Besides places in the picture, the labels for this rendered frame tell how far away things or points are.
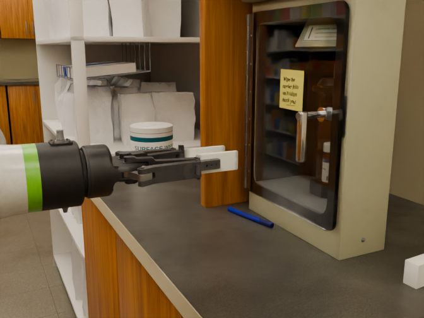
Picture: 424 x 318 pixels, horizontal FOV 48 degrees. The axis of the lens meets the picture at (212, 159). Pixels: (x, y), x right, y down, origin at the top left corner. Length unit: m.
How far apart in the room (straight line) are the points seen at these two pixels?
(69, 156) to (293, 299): 0.39
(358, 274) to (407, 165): 0.53
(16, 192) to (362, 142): 0.56
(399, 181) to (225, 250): 0.61
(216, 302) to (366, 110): 0.41
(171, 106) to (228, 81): 0.97
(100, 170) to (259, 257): 0.37
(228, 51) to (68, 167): 0.58
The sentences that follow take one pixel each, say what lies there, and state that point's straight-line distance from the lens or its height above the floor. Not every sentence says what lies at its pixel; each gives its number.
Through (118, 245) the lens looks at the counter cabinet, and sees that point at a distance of 1.26.
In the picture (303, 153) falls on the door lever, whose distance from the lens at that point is 0.84.
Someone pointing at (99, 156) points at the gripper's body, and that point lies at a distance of 0.66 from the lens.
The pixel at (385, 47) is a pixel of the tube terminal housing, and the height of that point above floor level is 1.32.
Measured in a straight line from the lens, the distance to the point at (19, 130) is 5.69.
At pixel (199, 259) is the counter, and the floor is 0.94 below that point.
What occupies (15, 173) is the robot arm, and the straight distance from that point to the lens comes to 0.63.
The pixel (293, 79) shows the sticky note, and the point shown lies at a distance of 0.92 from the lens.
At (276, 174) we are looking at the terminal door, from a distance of 0.99.
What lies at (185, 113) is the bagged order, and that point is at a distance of 2.07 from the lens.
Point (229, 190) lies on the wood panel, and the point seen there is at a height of 0.97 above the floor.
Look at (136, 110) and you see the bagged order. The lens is 1.99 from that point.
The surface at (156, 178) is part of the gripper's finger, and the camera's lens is 0.65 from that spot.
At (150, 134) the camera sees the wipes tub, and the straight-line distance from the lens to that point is 1.39.
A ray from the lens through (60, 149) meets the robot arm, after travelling 0.65.
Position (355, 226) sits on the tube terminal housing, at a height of 1.00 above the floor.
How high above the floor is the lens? 1.31
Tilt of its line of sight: 13 degrees down
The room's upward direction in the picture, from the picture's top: straight up
